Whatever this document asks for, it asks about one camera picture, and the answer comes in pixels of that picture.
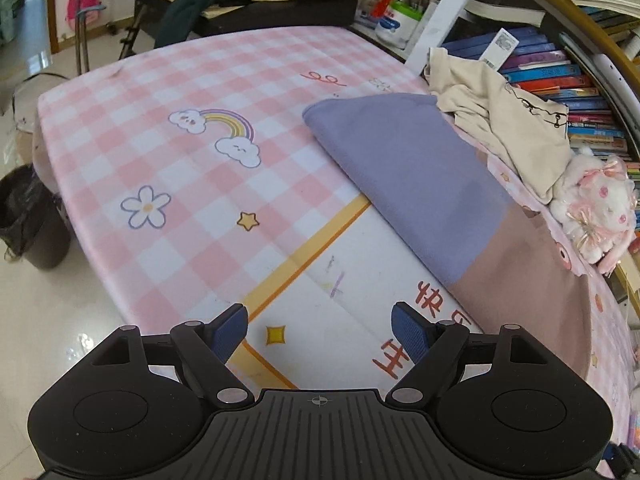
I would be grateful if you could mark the pink checkered table mat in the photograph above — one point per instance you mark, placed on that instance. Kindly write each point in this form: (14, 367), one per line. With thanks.
(193, 183)

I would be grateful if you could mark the purple and pink sweater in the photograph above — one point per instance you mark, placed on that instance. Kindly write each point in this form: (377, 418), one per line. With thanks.
(497, 258)

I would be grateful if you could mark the white green pen holder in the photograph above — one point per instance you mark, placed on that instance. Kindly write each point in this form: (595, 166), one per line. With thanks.
(396, 26)

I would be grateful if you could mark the white pink plush bunny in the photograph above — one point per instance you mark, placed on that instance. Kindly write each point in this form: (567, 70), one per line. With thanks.
(595, 203)

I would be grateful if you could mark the white box with barcode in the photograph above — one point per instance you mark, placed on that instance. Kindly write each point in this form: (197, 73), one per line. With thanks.
(499, 49)

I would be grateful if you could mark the black trash bin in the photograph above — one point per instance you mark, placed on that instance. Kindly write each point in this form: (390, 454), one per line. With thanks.
(32, 226)

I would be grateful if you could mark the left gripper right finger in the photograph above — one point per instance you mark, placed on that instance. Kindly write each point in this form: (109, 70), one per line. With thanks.
(435, 350)

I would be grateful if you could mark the cream canvas tote bag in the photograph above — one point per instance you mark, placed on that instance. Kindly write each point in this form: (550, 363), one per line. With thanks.
(527, 133)

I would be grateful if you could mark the white shelf post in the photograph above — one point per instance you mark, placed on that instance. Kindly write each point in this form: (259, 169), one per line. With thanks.
(434, 32)

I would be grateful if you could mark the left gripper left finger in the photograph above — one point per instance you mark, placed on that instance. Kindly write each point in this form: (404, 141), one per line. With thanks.
(204, 350)

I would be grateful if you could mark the row of colourful books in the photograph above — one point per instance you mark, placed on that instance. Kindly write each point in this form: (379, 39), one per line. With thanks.
(553, 72)

